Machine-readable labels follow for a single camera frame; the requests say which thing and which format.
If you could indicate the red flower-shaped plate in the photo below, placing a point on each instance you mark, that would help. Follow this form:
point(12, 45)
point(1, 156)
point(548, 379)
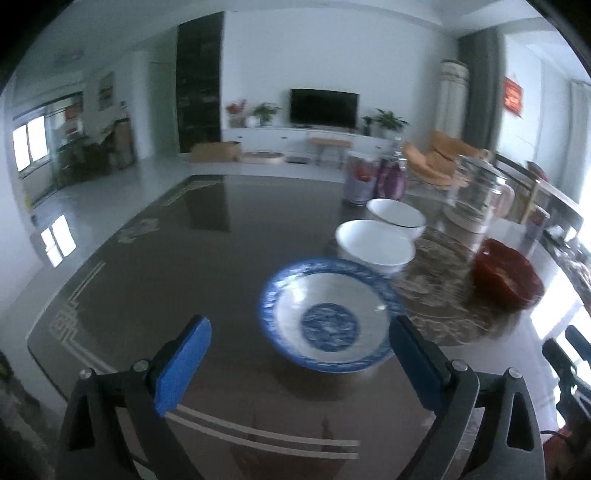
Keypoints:
point(508, 281)

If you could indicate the white ribbed bowl dark rim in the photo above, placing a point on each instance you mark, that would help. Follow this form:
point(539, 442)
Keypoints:
point(397, 214)

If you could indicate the large green potted plant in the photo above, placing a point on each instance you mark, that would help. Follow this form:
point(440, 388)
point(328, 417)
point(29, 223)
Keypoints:
point(390, 120)

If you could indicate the dark wooden railed bench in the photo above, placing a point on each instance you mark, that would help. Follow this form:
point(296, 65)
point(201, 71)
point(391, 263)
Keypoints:
point(554, 198)

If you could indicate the small green potted plant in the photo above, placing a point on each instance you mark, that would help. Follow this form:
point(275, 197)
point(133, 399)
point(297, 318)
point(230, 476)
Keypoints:
point(367, 123)

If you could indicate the purple bottle with silver top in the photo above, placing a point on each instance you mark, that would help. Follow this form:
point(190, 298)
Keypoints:
point(392, 182)

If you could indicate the orange lounge chair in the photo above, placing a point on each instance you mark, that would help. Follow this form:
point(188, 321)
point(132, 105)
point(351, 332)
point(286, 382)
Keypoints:
point(438, 159)

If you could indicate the white television cabinet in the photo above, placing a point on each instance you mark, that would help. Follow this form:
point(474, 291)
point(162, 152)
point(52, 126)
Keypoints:
point(268, 138)

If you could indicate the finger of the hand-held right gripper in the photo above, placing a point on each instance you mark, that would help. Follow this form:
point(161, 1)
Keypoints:
point(556, 360)
point(579, 340)

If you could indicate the orange fuzzy garment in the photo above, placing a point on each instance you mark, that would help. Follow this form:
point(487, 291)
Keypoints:
point(570, 457)

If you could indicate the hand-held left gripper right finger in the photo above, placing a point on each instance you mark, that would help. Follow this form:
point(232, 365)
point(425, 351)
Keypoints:
point(415, 364)

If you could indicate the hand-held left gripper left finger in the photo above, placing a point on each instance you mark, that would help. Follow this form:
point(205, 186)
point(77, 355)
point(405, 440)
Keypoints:
point(182, 364)

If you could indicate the black television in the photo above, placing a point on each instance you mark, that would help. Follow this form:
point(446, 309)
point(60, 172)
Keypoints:
point(323, 108)

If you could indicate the round pet bed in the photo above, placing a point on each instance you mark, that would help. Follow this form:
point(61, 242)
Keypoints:
point(263, 157)

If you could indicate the white round vase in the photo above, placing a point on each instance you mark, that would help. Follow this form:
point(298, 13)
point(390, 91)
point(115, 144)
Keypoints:
point(250, 121)

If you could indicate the cardboard box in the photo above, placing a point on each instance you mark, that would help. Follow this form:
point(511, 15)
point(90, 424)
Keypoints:
point(214, 152)

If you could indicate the leafy potted plant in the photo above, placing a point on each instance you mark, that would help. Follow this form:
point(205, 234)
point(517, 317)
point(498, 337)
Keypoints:
point(265, 113)

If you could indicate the red and purple can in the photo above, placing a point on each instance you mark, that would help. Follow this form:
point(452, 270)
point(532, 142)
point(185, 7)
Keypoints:
point(358, 184)

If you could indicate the purple tin with white lid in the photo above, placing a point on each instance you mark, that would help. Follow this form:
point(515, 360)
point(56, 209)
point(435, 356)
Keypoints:
point(537, 224)

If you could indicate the blue patterned rim bowl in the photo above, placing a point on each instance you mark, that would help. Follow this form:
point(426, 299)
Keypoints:
point(295, 304)

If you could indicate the white bowl with blue flowers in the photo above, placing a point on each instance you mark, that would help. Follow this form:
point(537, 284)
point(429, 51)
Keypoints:
point(374, 244)

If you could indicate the small wooden bench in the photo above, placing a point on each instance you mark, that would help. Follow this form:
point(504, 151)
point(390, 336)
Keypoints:
point(330, 143)

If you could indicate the red wall calendar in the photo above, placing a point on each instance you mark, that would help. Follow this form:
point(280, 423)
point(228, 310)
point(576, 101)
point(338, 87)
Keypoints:
point(514, 97)

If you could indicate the glass electric kettle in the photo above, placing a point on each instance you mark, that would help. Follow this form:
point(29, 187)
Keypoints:
point(471, 203)

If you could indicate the red flower arrangement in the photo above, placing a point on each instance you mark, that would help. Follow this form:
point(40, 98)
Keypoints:
point(235, 110)

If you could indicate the white sheer curtain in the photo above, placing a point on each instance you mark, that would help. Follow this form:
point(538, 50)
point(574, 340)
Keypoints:
point(581, 138)

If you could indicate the dark tall wall cabinet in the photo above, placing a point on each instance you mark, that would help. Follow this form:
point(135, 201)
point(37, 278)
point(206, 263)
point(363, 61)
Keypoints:
point(201, 83)

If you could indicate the grey curtain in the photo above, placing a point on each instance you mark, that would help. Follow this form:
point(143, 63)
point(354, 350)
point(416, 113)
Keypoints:
point(482, 87)

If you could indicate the white standing air conditioner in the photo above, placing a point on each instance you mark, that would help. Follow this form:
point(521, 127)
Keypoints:
point(452, 97)

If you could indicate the framed wall picture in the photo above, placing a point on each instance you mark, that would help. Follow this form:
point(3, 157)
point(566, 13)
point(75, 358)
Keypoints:
point(106, 91)

